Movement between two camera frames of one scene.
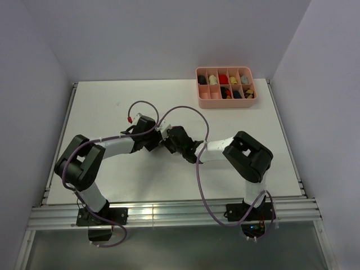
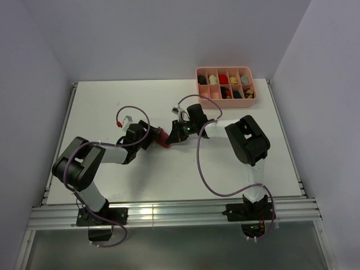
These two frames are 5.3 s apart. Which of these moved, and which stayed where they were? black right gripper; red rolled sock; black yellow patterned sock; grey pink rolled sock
Moved: black right gripper
Stayed: grey pink rolled sock; red rolled sock; black yellow patterned sock
